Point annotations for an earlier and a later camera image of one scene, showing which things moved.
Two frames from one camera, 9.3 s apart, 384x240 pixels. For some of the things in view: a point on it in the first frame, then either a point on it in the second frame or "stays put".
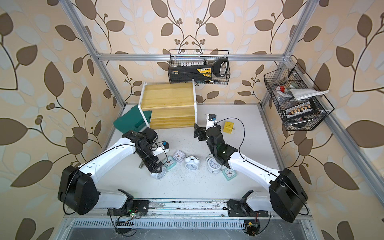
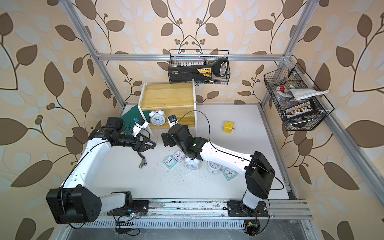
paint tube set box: [302, 109] stays put
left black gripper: [152, 165] -> [140, 141]
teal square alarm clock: [170, 163] stays put
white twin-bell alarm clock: [159, 175] -> [158, 117]
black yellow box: [184, 74] stays put
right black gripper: [198, 129] -> [169, 135]
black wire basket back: [205, 66] stays put
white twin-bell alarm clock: [192, 163] stays put
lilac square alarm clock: [179, 156] stays put
